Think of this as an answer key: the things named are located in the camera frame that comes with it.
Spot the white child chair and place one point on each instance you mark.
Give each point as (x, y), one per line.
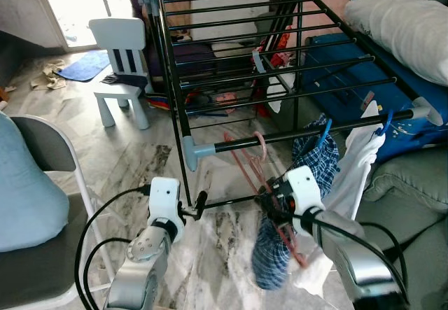
(119, 37)

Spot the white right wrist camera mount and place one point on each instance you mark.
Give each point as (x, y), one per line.
(304, 187)

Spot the beige crumpled cloth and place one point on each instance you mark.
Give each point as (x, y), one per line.
(47, 75)

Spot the black metal drying rack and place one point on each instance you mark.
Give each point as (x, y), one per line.
(287, 133)

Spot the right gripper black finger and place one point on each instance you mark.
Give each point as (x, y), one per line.
(267, 208)

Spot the blue plastic hanger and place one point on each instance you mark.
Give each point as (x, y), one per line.
(325, 134)
(385, 122)

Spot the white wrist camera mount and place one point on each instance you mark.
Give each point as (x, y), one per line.
(166, 201)
(304, 187)

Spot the blue floor mat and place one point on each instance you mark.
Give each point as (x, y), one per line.
(84, 65)

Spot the small dark cloth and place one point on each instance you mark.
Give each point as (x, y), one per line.
(124, 79)

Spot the blue plaid shirt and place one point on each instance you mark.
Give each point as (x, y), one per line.
(308, 166)

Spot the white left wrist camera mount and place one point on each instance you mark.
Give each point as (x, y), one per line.
(166, 201)

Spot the white shirt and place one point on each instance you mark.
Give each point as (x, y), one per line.
(357, 163)

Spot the light blue cushion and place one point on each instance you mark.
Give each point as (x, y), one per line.
(24, 191)

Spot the pink plastic hanger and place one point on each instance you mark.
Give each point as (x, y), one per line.
(241, 158)

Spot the white pillow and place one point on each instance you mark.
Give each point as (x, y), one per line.
(402, 30)

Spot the grey white folding chair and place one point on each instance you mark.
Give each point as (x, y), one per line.
(42, 275)

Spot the pink pillow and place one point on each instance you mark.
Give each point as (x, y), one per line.
(332, 2)

